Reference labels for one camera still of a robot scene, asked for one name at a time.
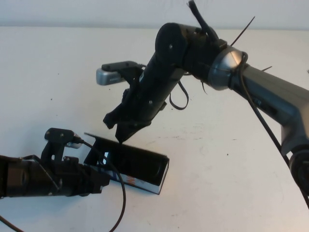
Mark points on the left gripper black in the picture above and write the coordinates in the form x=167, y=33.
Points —
x=79, y=178

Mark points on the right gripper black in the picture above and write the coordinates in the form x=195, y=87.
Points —
x=152, y=96

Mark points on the black glasses case box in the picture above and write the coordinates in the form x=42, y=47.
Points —
x=142, y=159

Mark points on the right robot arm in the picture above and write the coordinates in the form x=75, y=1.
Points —
x=265, y=89

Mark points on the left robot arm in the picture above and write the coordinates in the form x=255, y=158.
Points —
x=19, y=176

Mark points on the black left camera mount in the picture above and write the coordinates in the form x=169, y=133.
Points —
x=51, y=154

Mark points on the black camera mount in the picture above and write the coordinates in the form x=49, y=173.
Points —
x=51, y=154
x=131, y=75

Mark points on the right wrist camera silver tip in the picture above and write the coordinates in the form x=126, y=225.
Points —
x=106, y=77

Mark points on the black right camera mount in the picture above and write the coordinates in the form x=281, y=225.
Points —
x=131, y=75

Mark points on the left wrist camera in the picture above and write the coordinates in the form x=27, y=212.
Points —
x=60, y=134

